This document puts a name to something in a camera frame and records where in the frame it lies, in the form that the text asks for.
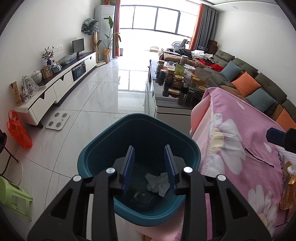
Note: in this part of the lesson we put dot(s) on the orange cushion near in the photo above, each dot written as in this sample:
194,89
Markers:
285,121

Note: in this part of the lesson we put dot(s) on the blue grey cushion far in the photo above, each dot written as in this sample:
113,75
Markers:
230,71

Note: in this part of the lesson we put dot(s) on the white standing air conditioner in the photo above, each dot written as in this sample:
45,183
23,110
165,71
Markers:
102,14

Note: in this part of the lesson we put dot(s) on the dark green sectional sofa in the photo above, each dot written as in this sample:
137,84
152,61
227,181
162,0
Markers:
215,79

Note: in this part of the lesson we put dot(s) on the left orange grey curtain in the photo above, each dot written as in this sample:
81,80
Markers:
116,51

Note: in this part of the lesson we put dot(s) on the teal plastic trash bin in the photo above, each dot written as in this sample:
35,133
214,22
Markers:
148,136

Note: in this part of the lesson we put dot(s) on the green plastic stool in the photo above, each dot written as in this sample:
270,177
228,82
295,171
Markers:
16,199

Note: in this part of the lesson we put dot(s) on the pink floral tablecloth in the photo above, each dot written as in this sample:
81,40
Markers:
231,135

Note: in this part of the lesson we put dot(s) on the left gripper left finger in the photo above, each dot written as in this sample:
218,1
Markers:
86,202

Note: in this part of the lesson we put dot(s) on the white black TV cabinet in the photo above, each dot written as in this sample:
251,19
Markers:
56,89

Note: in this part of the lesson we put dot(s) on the glass coffee table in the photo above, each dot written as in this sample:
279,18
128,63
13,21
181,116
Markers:
172,106

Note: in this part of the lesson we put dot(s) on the small black monitor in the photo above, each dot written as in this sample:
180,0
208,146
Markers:
78,46

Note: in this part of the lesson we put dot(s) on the blue grey cushion near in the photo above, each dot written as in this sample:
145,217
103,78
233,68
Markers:
260,99

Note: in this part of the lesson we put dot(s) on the tall potted plant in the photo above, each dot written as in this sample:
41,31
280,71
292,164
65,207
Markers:
110,39

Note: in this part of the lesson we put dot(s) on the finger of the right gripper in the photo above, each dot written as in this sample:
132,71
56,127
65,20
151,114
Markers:
275,136

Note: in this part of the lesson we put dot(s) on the orange plastic bag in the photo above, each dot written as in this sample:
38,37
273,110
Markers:
18,131

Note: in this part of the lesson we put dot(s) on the right orange grey curtain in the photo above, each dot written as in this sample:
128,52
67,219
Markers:
205,28

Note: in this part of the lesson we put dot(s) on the gold foil snack wrapper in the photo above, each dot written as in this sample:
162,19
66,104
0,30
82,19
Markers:
288,196

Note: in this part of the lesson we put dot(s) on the blue grey cushion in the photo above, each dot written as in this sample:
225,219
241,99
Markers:
230,71
260,99

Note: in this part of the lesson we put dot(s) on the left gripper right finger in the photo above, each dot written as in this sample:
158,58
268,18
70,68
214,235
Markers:
214,208

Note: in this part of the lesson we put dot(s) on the orange grey curtain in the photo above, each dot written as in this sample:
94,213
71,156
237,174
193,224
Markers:
116,51
205,28

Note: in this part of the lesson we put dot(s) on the orange cushion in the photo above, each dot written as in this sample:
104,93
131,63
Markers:
246,85
285,121

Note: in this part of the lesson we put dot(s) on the orange cushion far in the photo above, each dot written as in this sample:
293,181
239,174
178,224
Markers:
246,85

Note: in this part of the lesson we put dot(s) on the white bathroom scale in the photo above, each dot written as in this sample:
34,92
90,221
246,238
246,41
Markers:
58,120

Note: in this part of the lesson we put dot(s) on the white tissue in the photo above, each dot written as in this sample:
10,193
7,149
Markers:
158,184

